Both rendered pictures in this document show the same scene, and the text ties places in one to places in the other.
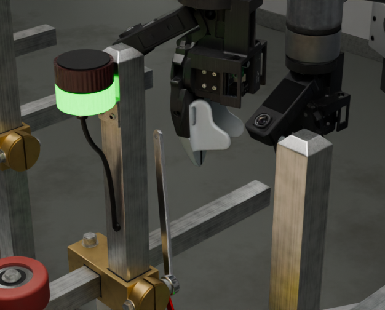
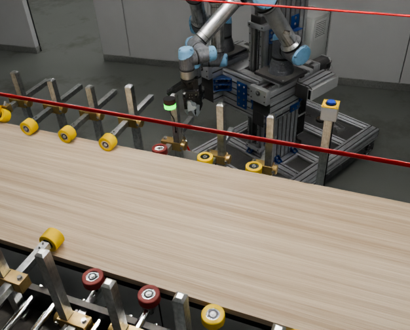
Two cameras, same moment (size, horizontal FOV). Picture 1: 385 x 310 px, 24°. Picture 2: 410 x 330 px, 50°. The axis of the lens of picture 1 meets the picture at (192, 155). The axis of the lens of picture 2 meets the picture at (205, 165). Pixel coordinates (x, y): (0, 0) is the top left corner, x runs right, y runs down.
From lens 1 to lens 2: 1.42 m
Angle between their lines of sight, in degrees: 21
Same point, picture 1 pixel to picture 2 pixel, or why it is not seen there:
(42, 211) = not seen: hidden behind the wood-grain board
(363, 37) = (156, 59)
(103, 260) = (171, 141)
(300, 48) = not seen: hidden behind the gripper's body
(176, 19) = (181, 85)
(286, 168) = (218, 109)
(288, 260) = (221, 126)
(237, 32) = (195, 85)
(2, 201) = (135, 135)
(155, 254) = not seen: hidden behind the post
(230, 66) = (196, 92)
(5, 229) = (137, 143)
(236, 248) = (150, 143)
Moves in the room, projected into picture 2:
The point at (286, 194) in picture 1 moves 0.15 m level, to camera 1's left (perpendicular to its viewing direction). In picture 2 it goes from (219, 114) to (190, 122)
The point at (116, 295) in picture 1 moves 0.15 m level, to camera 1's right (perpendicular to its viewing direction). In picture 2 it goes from (177, 146) to (202, 139)
